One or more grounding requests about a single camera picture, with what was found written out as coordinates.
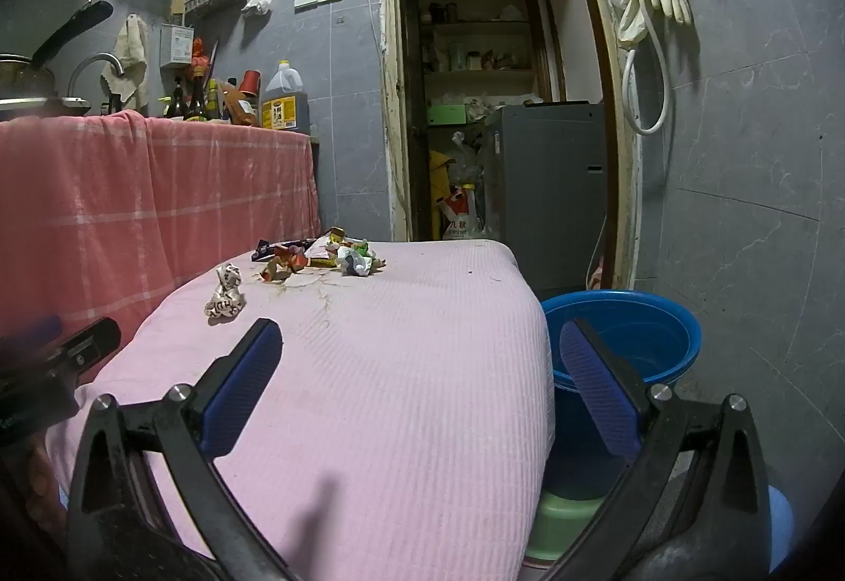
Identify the green plastic stool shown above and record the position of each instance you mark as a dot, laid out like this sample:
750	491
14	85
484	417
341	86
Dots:
561	521

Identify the wooden shelf unit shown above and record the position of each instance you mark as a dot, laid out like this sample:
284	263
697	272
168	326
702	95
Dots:
475	26

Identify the wooden board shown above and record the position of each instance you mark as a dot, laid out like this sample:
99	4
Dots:
178	0

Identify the worn door frame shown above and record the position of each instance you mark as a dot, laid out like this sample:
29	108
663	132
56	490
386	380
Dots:
389	92

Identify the white red sack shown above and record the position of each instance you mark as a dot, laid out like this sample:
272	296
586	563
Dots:
462	218

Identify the red hanging item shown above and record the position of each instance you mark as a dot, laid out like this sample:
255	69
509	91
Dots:
200	56

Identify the red checked cloth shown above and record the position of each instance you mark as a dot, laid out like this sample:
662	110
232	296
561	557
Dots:
165	191

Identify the beige towel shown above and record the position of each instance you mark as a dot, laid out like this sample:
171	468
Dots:
129	59

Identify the yellow bag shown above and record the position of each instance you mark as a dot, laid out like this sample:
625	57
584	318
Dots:
439	178

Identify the large oil jug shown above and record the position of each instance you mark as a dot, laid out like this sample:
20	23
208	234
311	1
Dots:
287	102

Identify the red cup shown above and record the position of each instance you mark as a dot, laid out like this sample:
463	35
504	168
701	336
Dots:
251	82

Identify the red orange wrapper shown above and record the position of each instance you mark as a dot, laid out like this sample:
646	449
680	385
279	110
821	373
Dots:
284	265

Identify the green white wrapper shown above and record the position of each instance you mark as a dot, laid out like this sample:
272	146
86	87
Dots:
356	261

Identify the striped white paper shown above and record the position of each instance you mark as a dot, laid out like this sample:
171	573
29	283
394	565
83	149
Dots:
224	294

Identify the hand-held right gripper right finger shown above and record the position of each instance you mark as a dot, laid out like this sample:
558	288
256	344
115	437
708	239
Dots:
597	389

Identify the dark glass bottle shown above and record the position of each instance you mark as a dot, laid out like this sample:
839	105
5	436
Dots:
176	102
197	99

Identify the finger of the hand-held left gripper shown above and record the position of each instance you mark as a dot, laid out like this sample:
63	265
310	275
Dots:
36	331
86	346

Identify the person's left hand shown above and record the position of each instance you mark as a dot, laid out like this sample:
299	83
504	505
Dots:
45	488

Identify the blue plastic basin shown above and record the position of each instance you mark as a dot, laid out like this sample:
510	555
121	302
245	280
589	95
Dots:
634	323

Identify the metal utensil holder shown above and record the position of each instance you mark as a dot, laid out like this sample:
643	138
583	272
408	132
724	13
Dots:
176	46

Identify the metal faucet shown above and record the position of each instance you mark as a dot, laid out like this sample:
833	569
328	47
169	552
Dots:
92	59

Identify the black wrapper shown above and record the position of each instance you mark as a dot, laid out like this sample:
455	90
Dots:
264	251

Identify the torn yellow carton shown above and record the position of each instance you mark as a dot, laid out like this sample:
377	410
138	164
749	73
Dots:
336	234

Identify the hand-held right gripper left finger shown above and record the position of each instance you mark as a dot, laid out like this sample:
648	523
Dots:
241	383

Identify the green box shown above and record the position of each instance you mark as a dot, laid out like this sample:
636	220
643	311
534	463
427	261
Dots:
449	113

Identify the pink ribbed blanket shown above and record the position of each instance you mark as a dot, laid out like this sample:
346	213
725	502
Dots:
396	389

